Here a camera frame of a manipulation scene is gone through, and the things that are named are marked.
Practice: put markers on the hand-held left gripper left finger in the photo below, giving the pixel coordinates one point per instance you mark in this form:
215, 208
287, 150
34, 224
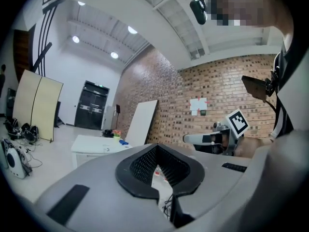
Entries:
96, 190

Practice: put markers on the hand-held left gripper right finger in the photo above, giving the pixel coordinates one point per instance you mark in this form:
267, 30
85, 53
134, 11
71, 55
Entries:
212, 178

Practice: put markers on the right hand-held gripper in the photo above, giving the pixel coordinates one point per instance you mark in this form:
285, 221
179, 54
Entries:
237, 123

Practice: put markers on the person's right forearm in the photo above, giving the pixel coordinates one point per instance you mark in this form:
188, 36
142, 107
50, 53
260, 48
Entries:
256, 146

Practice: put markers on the white table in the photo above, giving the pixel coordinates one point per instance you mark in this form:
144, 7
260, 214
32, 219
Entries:
84, 146

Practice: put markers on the pile of clear plastic bottles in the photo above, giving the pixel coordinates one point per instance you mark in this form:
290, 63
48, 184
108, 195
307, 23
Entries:
160, 173

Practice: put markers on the white leaning board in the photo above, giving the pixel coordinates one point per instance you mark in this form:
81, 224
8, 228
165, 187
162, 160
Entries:
142, 122

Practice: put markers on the blue cloth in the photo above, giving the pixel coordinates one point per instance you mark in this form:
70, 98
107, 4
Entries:
123, 142

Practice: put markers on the black chest-mounted phone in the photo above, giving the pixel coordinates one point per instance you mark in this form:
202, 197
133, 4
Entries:
256, 88

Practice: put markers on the black speaker on stand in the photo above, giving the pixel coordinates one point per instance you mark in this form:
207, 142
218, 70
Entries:
118, 108

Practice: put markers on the black double door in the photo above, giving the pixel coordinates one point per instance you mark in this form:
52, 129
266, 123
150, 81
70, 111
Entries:
91, 105

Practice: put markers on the black staircase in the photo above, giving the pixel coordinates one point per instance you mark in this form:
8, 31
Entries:
60, 112

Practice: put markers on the white robot pod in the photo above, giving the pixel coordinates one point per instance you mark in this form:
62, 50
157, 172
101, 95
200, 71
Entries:
14, 161

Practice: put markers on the black robot pod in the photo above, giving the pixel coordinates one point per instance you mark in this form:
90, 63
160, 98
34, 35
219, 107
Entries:
12, 128
30, 132

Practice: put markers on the beige partition panel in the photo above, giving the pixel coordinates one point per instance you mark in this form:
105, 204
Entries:
25, 98
46, 110

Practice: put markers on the round ceiling light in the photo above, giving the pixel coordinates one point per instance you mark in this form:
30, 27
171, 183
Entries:
81, 3
76, 39
114, 55
132, 29

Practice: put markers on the black flat screen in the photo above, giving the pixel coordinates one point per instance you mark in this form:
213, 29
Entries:
10, 103

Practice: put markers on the person's head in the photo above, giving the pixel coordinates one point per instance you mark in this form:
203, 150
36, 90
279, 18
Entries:
241, 6

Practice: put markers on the black diagonal steel beams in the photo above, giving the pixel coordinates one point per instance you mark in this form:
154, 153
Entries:
43, 56

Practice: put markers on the dark wall switch plate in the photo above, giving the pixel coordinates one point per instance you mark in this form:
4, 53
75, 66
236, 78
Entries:
203, 112

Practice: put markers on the white papers on wall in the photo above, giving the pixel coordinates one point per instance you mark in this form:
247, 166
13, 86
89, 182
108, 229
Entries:
196, 103

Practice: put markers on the black head camera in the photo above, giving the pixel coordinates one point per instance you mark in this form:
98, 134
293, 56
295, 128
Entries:
199, 10

